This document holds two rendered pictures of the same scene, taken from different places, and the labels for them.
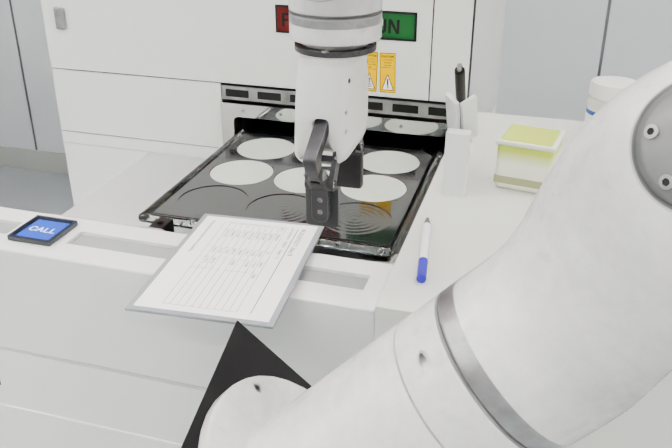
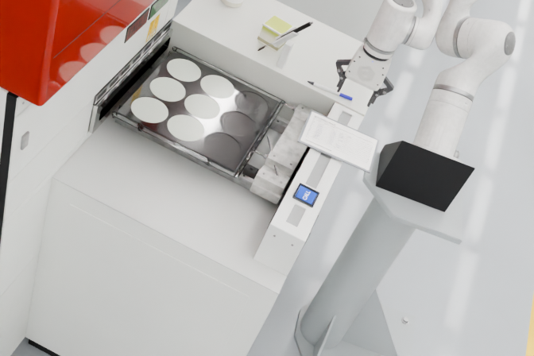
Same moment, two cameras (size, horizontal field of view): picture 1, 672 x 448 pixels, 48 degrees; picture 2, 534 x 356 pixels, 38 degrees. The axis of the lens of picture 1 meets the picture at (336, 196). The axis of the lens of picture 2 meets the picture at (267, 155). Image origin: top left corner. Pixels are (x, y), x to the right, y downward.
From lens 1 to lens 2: 2.26 m
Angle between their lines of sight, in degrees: 82
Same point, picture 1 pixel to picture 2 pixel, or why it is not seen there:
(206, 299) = (365, 152)
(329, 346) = not seen: hidden behind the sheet
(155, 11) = (75, 83)
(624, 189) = (502, 56)
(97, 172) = (19, 225)
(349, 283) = (345, 117)
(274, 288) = (357, 134)
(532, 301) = (477, 79)
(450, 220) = (305, 75)
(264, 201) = (226, 128)
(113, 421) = not seen: hidden behind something
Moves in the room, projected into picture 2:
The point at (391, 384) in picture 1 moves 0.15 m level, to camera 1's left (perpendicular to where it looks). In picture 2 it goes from (462, 112) to (469, 148)
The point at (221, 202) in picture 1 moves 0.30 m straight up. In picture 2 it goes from (226, 143) to (257, 56)
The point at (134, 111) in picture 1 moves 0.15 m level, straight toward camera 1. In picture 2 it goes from (50, 159) to (114, 164)
